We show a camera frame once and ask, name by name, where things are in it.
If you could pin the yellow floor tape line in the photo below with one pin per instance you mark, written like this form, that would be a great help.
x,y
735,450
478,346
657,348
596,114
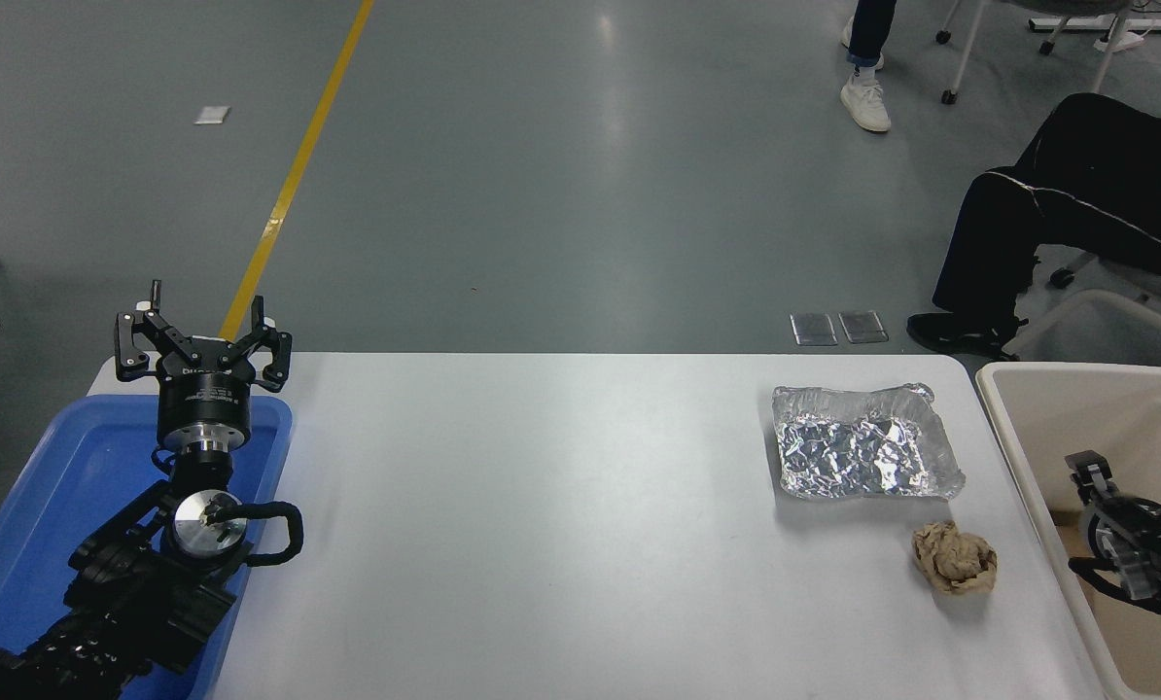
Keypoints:
x,y
294,175

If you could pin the blue plastic tray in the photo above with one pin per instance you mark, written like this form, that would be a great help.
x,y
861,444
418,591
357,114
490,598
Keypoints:
x,y
75,486

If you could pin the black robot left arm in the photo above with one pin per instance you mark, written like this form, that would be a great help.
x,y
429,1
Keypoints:
x,y
123,593

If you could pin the walking person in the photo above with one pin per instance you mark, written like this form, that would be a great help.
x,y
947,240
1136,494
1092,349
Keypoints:
x,y
864,97

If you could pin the large pale plastic bin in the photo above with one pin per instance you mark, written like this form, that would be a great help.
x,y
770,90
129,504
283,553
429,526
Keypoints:
x,y
1028,408

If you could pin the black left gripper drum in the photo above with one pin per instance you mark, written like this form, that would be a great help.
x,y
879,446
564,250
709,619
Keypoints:
x,y
206,403

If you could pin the foil tray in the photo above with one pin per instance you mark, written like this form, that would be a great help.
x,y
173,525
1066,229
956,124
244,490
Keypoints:
x,y
853,452

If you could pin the seated person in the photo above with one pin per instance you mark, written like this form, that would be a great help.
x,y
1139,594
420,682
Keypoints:
x,y
1076,185

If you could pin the grey white office chair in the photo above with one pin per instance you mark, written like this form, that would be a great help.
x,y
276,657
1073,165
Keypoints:
x,y
1106,331

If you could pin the crumpled tan paper ball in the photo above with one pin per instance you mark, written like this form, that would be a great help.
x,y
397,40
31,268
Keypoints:
x,y
955,559

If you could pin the metal floor plate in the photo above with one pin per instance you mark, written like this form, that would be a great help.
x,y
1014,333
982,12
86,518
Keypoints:
x,y
814,329
863,327

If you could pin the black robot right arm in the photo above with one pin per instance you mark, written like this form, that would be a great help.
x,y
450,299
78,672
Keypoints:
x,y
1159,544

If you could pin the white wheeled chair base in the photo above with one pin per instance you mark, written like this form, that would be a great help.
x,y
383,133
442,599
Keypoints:
x,y
969,39

